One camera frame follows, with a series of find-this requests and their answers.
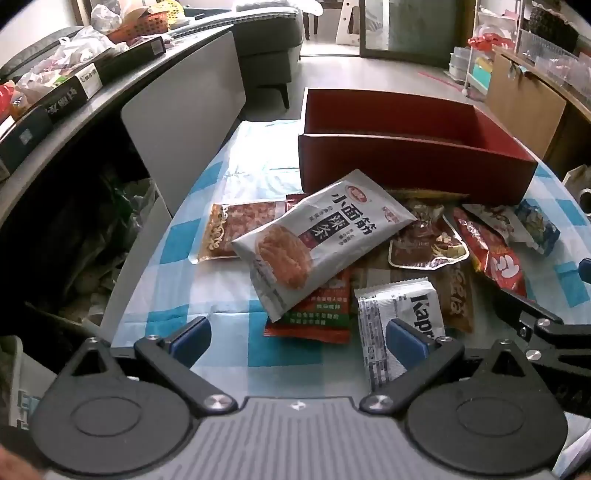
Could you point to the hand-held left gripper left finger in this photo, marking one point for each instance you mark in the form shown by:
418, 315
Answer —
189, 339

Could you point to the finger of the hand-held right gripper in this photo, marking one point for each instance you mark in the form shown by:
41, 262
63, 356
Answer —
549, 332
585, 268

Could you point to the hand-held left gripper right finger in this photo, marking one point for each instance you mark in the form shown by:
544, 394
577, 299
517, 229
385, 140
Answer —
406, 344

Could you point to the small white snack packet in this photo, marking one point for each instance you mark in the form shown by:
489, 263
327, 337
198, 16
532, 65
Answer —
374, 323

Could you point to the blue snack packet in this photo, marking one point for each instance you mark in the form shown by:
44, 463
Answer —
538, 226

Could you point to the red white-print snack packet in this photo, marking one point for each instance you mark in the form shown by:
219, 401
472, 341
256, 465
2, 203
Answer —
498, 267

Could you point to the red and green snack packet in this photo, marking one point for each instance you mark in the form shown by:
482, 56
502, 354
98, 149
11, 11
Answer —
323, 314

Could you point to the brown tray snack packet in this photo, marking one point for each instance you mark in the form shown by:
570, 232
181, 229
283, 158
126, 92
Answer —
425, 244

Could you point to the clear red spicy-strip packet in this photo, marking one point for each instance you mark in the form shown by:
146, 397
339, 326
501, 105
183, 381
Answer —
240, 230

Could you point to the large white-grey snack packet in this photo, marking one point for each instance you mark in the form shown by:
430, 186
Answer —
323, 230

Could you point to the yellow-brown snack packet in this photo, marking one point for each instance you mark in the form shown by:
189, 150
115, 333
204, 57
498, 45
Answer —
429, 194

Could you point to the red cardboard box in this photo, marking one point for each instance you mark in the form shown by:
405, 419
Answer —
392, 170

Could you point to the blue checked tablecloth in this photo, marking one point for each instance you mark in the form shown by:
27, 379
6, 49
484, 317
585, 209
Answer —
207, 286

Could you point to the dark plastic bag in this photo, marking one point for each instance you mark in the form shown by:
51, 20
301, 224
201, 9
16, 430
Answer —
83, 240

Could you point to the wooden cabinet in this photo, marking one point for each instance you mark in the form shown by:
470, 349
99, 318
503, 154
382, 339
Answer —
577, 120

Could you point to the large cardboard box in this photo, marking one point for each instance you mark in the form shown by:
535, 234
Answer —
521, 101

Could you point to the clear plastic containers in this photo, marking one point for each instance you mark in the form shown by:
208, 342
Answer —
558, 46

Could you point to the white rack shelf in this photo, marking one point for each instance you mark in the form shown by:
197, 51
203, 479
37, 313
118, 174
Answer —
482, 55

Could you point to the black box with white label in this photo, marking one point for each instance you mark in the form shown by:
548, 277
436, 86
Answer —
71, 94
25, 138
131, 57

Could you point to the glass door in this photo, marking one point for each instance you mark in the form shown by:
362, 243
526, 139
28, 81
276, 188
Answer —
406, 27

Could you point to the grey sofa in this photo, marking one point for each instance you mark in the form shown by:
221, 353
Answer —
263, 37

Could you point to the orange plastic basket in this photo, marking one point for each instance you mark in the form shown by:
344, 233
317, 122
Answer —
138, 25

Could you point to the white stool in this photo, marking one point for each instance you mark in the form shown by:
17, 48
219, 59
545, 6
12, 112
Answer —
348, 23

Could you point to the white plastic bag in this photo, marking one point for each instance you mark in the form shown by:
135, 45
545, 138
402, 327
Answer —
104, 16

